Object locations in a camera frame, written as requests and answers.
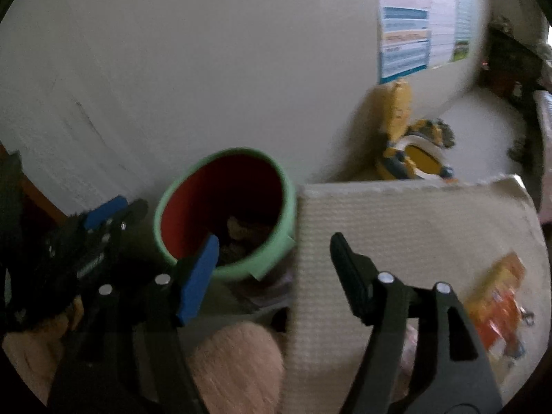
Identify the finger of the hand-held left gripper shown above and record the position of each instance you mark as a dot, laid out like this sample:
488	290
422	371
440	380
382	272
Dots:
105	211
134	212

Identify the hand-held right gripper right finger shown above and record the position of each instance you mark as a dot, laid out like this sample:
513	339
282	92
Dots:
349	276

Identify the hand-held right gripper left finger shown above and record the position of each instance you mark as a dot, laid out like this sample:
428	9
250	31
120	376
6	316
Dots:
198	276

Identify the green bin with red inside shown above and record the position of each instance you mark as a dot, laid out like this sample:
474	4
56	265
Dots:
202	207

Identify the beige striped tablecloth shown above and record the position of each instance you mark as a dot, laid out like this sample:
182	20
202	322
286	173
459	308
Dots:
409	224

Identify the yellow duck potty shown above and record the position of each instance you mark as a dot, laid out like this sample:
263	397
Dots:
401	146

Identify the yellow and orange carton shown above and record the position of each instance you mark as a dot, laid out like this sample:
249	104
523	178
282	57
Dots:
502	276

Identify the pair of grey shoes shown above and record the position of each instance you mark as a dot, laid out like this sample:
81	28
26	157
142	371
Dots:
444	133

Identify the blue wall poster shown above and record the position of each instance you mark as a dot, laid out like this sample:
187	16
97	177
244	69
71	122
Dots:
405	43

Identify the white wall poster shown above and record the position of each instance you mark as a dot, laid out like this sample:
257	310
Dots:
442	17

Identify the green wall poster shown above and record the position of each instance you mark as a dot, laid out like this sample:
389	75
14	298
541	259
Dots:
463	17

